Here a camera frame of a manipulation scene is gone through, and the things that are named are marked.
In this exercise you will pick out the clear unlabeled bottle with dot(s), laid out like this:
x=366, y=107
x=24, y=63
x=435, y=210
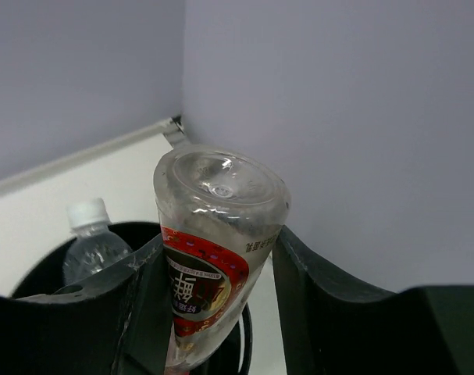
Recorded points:
x=95, y=247

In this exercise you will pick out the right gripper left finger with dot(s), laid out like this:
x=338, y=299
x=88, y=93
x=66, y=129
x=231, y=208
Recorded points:
x=117, y=321

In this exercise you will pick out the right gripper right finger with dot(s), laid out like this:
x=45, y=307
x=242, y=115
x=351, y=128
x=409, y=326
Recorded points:
x=335, y=323

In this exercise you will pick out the black cylindrical bin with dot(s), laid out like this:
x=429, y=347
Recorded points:
x=233, y=356

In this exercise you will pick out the aluminium table rail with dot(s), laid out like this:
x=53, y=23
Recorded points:
x=171, y=128

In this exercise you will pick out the red cap bottle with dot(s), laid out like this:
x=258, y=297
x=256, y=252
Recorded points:
x=220, y=214

